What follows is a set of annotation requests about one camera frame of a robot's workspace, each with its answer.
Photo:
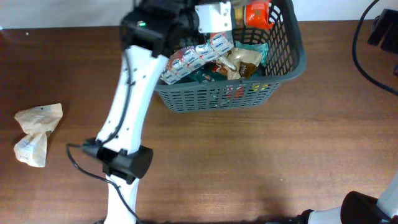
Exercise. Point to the beige snack bag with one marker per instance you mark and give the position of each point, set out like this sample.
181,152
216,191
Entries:
239,63

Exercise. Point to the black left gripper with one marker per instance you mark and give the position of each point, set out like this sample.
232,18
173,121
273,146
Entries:
194,38

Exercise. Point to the teal wet wipes packet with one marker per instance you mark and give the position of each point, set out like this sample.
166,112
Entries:
260,48

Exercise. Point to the San Remo spaghetti packet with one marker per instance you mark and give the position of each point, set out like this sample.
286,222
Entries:
254,15

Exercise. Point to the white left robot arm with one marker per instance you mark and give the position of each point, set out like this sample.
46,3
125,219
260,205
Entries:
148,35

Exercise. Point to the Kleenex tissue multipack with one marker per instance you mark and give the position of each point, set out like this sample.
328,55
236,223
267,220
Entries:
188,59

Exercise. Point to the grey plastic basket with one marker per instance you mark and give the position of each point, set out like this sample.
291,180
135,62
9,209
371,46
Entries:
284,61

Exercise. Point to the beige paper bag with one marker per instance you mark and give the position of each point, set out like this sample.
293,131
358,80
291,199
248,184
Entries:
38,123

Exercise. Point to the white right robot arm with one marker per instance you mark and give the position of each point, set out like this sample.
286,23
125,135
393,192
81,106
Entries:
357,207

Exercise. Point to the green Nescafe coffee bag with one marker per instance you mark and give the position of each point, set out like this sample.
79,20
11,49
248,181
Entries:
212,72

